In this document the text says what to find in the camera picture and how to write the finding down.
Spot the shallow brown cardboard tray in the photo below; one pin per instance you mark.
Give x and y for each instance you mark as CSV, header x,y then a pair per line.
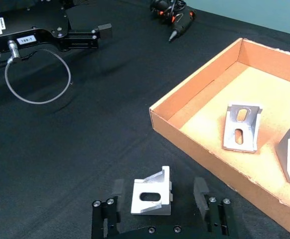
x,y
259,82

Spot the black table cloth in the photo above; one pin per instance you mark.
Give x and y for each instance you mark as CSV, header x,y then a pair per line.
x,y
85,137

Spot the silver metal corner bracket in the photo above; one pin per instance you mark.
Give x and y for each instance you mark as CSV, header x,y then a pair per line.
x,y
239,139
147,189
288,159

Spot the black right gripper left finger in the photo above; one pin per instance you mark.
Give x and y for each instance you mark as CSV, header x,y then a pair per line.
x,y
110,211

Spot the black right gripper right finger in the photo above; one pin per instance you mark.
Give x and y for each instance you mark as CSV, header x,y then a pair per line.
x,y
216,214

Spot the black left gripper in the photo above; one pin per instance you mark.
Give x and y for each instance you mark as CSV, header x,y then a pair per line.
x,y
28,27

